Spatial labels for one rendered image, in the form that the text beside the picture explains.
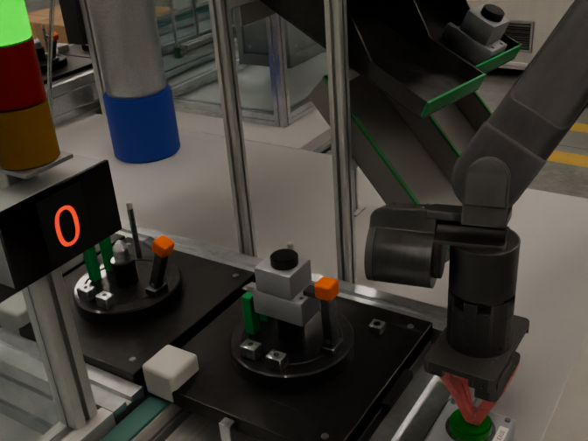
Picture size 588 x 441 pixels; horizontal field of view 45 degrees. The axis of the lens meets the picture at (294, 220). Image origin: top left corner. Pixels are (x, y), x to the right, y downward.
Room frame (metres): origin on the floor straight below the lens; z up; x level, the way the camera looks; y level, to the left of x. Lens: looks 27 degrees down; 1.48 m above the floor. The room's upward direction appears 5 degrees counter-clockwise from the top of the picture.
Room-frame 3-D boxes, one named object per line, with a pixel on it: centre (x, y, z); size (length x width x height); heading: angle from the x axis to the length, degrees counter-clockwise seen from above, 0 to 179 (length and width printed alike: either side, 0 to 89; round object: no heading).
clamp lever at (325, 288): (0.63, -0.02, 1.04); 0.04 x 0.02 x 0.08; 56
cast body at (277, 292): (0.66, 0.02, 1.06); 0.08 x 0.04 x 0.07; 56
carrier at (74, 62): (2.05, 0.68, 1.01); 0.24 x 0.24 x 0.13; 56
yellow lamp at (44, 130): (0.57, 0.22, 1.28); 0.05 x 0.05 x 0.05
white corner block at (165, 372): (0.63, 0.15, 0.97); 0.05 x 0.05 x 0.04; 56
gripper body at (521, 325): (0.52, -0.16, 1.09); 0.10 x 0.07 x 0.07; 145
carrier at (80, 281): (0.80, 0.22, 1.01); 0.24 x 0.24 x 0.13; 56
